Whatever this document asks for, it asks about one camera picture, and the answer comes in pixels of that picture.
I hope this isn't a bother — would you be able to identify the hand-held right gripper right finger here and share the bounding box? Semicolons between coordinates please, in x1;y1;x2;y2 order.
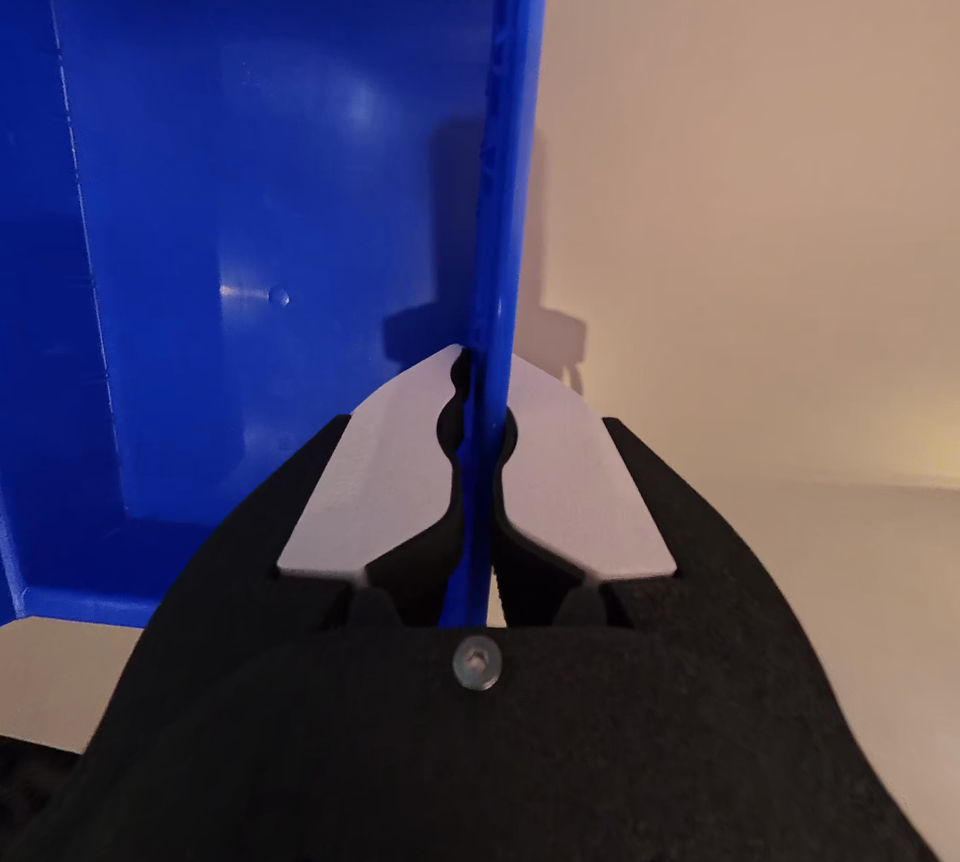
491;352;678;587

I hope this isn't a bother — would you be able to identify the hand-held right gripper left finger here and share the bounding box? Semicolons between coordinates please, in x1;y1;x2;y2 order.
277;345;472;586

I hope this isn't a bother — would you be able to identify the blue plastic bin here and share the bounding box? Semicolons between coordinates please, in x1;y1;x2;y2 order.
0;0;556;629

